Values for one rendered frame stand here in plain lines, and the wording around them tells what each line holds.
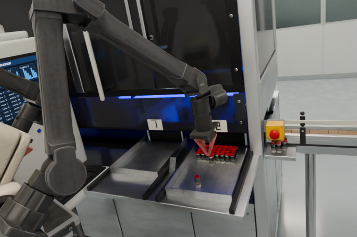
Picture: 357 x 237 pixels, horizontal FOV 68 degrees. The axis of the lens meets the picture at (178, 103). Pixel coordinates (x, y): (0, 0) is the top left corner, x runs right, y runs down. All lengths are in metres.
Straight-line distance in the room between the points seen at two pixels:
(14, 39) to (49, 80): 0.85
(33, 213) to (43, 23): 0.39
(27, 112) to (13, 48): 0.46
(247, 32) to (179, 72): 0.44
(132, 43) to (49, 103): 0.25
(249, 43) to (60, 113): 0.77
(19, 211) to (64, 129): 0.17
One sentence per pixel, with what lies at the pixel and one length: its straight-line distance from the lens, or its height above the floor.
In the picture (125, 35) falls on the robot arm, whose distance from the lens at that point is 0.71.
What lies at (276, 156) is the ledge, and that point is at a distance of 1.28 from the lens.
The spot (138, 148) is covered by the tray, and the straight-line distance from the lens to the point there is 1.50.
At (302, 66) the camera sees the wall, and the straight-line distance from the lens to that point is 5.83.
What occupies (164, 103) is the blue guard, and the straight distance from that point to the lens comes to 1.32.
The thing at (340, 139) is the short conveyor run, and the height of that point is 0.92.
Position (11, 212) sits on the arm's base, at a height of 1.22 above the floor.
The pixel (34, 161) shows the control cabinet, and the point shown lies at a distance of 1.49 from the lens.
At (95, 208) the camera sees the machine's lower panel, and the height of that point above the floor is 0.38.
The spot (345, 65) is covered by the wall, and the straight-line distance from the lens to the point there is 5.88.
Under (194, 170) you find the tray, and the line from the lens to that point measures 1.20.
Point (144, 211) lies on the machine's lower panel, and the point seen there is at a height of 0.43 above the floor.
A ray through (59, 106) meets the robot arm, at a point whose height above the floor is 1.38.
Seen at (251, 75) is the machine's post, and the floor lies 1.25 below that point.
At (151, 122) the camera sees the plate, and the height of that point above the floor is 1.03.
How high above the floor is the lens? 1.52
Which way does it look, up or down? 17 degrees down
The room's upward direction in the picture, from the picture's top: 9 degrees counter-clockwise
